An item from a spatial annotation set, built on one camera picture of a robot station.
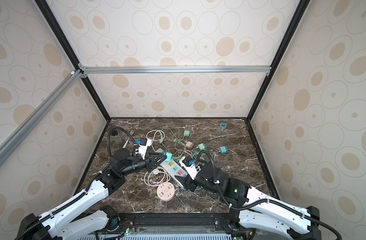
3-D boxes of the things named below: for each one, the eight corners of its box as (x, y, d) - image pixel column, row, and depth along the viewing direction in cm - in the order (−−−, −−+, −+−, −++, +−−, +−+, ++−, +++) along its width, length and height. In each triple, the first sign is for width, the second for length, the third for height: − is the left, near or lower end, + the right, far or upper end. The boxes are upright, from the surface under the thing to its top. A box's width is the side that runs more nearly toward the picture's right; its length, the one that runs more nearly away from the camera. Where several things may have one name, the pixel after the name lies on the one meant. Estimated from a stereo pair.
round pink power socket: (156, 201, 82) (155, 199, 80) (158, 184, 88) (157, 182, 86) (174, 201, 82) (173, 199, 80) (175, 184, 88) (174, 182, 86)
